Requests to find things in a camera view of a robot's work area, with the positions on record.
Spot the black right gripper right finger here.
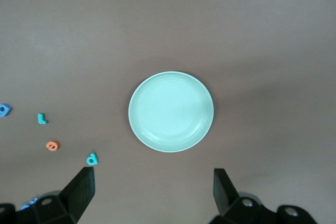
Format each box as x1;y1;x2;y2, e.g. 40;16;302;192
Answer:
209;168;318;224

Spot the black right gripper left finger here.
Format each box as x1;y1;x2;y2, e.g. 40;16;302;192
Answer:
0;166;95;224

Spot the teal letter p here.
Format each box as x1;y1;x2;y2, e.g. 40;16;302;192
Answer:
86;152;98;166

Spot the orange letter e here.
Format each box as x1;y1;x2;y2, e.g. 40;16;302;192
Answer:
45;140;60;152

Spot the blue letter x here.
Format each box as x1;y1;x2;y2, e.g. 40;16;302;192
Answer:
20;195;40;211

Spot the green round plate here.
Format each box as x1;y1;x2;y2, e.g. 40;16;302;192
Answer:
128;71;215;153

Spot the blue letter g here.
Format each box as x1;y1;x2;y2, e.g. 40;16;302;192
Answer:
0;103;13;118

